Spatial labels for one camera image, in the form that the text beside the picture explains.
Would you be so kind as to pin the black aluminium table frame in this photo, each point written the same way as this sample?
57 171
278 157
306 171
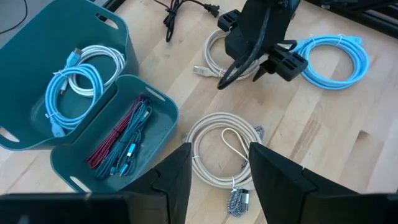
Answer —
373 21

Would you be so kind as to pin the small teal plastic bin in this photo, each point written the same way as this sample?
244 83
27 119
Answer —
155 124

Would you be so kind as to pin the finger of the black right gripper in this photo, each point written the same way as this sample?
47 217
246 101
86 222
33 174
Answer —
286 63
229 20

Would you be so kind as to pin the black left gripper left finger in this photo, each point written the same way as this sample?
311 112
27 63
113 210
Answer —
93 208

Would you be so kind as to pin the large teal plastic bin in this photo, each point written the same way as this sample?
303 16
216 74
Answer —
31 46

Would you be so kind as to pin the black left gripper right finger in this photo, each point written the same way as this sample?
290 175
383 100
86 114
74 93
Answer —
311 205

